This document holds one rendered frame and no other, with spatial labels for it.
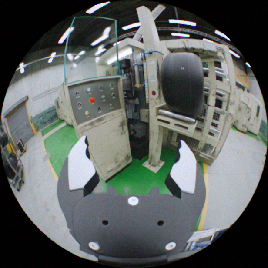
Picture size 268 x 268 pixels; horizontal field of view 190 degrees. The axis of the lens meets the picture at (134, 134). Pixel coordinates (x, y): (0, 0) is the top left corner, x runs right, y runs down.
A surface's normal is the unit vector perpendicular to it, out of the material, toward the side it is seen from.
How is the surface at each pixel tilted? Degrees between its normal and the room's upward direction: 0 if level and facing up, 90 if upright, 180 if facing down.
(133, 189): 0
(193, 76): 84
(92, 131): 90
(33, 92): 90
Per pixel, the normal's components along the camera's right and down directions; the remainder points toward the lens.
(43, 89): 0.90, 0.16
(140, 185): -0.08, -0.86
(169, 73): -0.70, 0.29
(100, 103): 0.71, 0.31
